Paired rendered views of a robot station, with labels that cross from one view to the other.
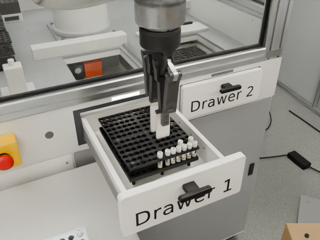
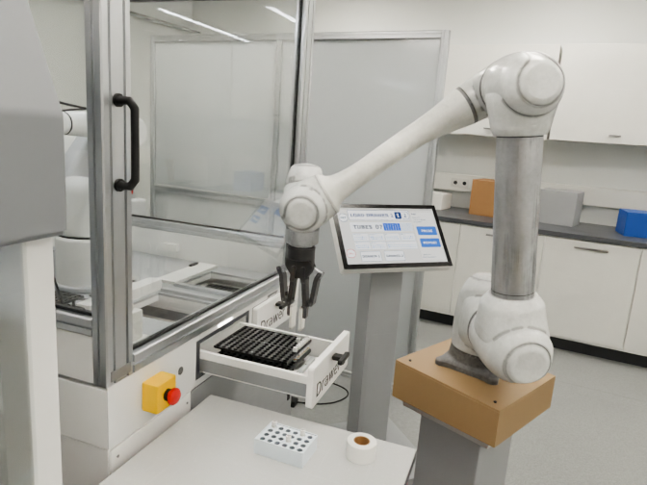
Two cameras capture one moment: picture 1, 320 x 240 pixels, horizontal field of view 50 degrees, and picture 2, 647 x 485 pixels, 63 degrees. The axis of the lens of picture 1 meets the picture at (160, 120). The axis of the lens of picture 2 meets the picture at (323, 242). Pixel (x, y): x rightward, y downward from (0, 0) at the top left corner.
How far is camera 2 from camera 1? 1.00 m
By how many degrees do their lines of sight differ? 46
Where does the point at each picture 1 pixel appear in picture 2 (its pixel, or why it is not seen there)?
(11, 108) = (164, 344)
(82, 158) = (196, 395)
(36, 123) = (175, 358)
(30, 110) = (174, 344)
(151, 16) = (308, 238)
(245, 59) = not seen: hidden behind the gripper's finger
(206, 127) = not seen: hidden behind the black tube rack
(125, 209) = (314, 378)
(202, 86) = (266, 306)
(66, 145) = (189, 381)
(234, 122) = not seen: hidden behind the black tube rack
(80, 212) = (244, 425)
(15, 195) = (170, 440)
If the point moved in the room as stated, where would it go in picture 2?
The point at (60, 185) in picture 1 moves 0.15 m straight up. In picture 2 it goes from (201, 419) to (203, 365)
